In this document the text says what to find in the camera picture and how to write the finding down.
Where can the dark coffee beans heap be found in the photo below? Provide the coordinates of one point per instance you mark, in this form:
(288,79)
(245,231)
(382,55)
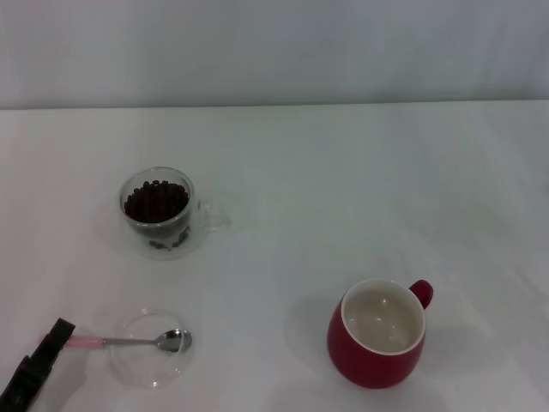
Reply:
(156,204)

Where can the clear glass saucer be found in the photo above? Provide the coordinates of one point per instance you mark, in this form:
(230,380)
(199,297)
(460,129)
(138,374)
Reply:
(146,371)

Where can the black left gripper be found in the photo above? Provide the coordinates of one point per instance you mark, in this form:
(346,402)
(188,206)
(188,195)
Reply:
(21,386)

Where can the clear double-wall glass cup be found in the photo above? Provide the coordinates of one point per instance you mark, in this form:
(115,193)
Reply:
(141,242)

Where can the red mug white inside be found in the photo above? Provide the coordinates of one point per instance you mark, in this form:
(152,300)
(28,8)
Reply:
(364,369)

